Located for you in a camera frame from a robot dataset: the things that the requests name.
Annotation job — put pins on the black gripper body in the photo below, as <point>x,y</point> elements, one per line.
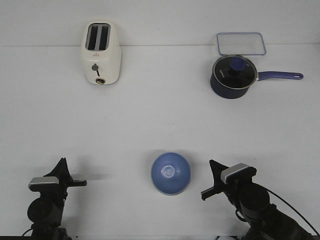
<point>58,192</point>
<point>231,189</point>

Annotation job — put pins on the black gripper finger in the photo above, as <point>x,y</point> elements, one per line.
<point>217,169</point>
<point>61,171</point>

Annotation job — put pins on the blue bowl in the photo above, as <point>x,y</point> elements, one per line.
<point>170,173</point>

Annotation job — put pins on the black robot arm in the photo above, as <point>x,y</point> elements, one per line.
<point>252,204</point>
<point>46,211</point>

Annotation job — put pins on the dark blue saucepan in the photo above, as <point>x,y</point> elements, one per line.
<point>228,93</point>

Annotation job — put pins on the glass pot lid blue knob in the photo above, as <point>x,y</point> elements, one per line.
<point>235,72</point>

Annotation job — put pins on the white two-slot toaster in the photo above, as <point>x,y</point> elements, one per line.
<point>100,52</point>

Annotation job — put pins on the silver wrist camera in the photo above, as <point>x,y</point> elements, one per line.
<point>237,171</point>
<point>41,184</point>

